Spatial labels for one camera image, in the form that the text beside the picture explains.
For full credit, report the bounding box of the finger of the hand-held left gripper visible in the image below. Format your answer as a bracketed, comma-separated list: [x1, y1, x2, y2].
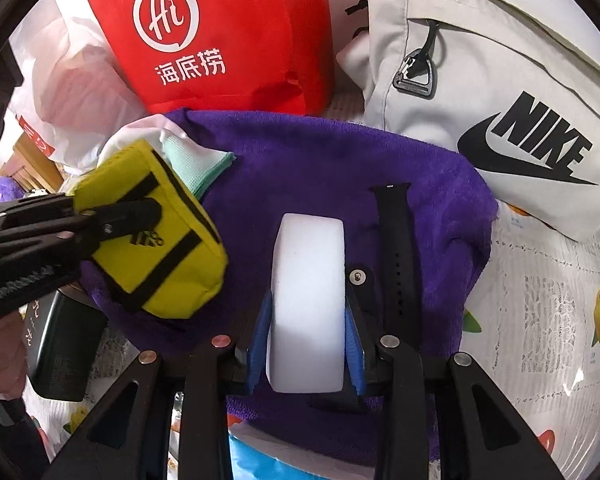
[0, 195, 78, 233]
[0, 197, 162, 281]

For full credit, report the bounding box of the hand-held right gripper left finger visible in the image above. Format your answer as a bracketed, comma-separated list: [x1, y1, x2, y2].
[45, 290, 276, 480]

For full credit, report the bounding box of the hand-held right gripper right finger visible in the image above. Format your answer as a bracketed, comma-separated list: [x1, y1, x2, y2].
[342, 265, 566, 480]

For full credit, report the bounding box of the white sponge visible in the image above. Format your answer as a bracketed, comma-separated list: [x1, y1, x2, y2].
[267, 213, 348, 395]

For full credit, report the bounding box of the yellow pouch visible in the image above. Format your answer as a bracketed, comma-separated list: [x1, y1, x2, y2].
[71, 140, 229, 320]

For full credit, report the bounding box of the white glove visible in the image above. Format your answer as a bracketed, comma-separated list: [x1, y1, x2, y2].
[97, 114, 188, 171]

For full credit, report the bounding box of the mint green cloth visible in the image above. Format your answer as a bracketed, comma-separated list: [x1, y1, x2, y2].
[160, 132, 237, 198]

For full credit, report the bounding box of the black watch strap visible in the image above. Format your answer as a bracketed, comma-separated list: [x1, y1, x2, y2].
[370, 182, 423, 351]

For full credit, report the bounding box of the purple towel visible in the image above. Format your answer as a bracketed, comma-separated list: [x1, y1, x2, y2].
[80, 109, 498, 461]

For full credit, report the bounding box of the person's left hand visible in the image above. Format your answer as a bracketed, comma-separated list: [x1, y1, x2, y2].
[0, 317, 28, 396]

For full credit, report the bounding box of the wooden chair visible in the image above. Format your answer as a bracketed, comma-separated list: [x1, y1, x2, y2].
[0, 140, 63, 196]

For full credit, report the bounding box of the dark tea tin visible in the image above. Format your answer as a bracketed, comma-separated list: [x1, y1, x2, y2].
[27, 290, 108, 403]

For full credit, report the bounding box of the blue tissue pack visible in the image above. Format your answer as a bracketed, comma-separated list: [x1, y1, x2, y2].
[227, 417, 381, 480]

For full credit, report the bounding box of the white plastic shopping bag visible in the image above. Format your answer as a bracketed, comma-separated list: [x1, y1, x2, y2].
[7, 0, 151, 171]

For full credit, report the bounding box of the red paper bag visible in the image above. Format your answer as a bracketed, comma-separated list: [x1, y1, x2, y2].
[80, 0, 333, 116]

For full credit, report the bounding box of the grey waist bag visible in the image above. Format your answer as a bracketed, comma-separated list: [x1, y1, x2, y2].
[336, 0, 600, 243]

